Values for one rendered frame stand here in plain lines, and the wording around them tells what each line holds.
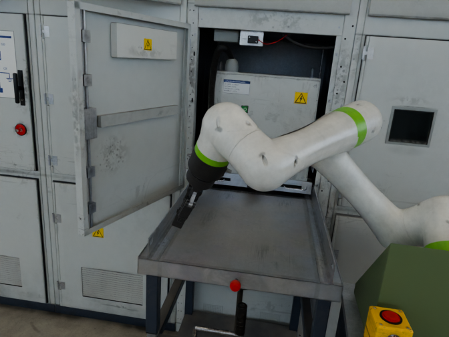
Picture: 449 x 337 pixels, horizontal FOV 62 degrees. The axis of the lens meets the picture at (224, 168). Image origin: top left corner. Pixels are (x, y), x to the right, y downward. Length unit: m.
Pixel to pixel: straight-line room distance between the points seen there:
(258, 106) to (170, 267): 0.86
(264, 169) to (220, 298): 1.38
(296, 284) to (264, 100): 0.87
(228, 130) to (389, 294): 0.59
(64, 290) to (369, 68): 1.90
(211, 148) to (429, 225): 0.72
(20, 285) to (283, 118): 1.71
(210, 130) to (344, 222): 1.13
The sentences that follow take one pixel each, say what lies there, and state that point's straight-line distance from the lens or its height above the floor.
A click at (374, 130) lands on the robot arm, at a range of 1.10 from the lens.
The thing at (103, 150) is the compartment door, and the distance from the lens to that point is 1.38.
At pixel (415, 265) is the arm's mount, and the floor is 1.00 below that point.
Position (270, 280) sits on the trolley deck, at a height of 0.83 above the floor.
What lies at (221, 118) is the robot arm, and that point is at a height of 1.33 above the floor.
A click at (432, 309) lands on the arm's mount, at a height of 0.89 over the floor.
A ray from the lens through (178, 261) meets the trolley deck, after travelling 1.19.
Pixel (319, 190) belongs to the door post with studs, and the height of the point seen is 0.90.
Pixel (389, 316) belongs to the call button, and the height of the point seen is 0.91.
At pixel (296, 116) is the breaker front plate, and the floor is 1.22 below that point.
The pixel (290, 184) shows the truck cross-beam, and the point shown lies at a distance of 1.78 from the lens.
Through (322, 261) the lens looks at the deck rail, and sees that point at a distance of 1.27.
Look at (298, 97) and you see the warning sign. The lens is 1.71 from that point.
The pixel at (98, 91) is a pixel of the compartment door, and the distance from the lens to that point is 1.33.
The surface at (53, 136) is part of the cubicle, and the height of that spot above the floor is 1.03.
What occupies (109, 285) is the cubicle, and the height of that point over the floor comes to 0.24.
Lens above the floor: 1.46
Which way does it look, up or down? 17 degrees down
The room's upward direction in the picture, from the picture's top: 4 degrees clockwise
